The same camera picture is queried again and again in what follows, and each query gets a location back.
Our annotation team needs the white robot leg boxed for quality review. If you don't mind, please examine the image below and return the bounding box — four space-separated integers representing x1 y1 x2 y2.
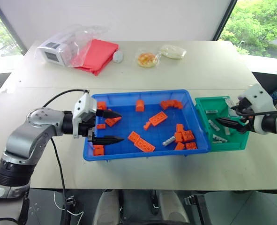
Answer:
157 189 191 225
92 189 120 225

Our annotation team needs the small white round object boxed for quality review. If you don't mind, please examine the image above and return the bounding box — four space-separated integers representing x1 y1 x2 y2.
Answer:
112 50 125 63

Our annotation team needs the white box with screen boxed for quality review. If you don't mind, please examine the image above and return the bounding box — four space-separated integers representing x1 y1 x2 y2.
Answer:
37 32 81 67

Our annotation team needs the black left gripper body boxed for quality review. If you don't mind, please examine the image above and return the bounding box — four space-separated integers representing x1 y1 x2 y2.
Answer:
78 107 98 143

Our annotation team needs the curved orange toy brick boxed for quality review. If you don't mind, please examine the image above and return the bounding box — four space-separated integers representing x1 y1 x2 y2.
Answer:
160 99 176 110

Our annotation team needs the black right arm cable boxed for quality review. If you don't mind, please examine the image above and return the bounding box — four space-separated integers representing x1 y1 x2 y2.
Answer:
236 109 277 118

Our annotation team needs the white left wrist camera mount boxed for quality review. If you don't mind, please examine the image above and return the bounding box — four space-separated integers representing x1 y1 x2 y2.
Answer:
72 93 98 139

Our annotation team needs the grey metal bracket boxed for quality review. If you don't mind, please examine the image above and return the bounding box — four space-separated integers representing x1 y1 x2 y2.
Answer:
183 194 213 225

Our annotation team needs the bagged white food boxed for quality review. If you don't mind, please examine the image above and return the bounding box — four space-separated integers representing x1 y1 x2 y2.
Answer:
158 44 188 60

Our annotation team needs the white box in plastic bag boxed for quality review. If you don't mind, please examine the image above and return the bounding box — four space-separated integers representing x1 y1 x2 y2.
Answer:
33 24 109 69

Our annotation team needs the dark container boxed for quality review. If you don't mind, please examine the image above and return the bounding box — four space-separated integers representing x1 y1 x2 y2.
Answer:
251 71 277 111

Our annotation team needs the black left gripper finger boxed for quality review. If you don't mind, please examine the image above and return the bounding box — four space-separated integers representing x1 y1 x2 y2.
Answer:
91 135 125 146
96 109 123 120

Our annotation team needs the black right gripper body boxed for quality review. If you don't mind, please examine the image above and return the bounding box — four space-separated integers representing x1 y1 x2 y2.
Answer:
234 103 255 135

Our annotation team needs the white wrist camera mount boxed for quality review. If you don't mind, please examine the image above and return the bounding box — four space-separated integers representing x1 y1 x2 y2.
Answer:
237 83 277 119
72 93 98 139

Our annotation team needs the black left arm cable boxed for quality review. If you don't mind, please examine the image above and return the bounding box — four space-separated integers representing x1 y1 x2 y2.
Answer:
41 89 90 225

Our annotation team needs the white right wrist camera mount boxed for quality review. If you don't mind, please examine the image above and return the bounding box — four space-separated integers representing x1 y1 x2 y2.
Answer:
237 83 277 119

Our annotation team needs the flat orange brick plate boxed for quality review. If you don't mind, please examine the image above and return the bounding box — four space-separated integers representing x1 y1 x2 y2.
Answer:
149 111 169 127
134 138 156 152

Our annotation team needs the red folded cloth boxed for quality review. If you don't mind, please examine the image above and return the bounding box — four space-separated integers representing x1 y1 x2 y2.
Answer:
73 38 120 76

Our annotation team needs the thin white cable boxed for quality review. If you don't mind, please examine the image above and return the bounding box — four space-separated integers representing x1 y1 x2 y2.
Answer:
53 190 85 221

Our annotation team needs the blue plastic bin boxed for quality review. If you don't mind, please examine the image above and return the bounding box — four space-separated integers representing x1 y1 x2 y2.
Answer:
82 89 212 163

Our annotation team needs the black window frame post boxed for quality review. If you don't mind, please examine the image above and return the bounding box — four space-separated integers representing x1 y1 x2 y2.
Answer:
212 0 238 41
0 0 27 56

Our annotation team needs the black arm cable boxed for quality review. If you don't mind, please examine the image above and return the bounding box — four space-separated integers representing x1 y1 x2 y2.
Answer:
41 89 90 225
236 109 277 118

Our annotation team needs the green plastic bin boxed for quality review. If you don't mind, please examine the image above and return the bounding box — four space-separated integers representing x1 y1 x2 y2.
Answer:
194 95 251 152

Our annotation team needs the bagged yellow bread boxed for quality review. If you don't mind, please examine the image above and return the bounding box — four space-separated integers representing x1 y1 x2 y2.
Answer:
135 47 162 69

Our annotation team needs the tall orange toy brick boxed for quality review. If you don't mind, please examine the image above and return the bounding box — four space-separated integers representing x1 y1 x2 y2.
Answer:
135 99 145 113

